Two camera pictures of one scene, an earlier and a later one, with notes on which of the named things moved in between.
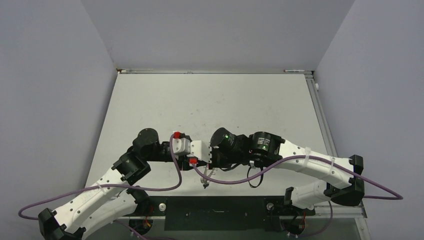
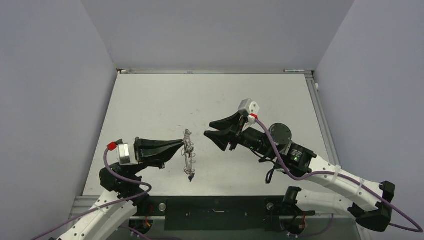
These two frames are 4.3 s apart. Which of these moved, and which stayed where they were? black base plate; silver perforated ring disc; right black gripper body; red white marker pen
Moved: right black gripper body; silver perforated ring disc
Stayed: red white marker pen; black base plate
